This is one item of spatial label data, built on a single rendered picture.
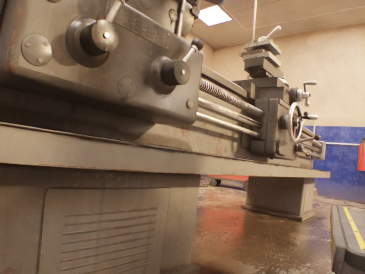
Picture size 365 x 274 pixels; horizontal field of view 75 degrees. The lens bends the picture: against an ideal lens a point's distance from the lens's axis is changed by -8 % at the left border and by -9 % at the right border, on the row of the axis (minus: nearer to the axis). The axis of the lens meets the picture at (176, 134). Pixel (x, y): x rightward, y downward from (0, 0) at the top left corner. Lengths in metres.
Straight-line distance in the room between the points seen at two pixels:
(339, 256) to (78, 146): 0.52
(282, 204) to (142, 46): 2.16
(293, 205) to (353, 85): 3.59
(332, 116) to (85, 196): 5.23
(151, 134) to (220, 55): 6.28
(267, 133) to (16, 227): 1.15
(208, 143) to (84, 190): 0.64
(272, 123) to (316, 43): 4.86
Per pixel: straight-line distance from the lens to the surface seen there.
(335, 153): 5.47
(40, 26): 0.53
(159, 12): 0.91
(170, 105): 0.69
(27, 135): 0.49
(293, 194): 2.53
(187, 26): 1.26
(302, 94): 1.55
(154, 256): 0.88
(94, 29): 0.50
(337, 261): 0.56
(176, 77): 0.62
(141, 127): 0.84
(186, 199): 0.93
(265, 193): 2.62
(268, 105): 1.40
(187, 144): 1.01
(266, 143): 1.37
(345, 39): 6.05
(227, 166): 0.93
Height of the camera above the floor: 0.45
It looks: 4 degrees up
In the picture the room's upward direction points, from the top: 7 degrees clockwise
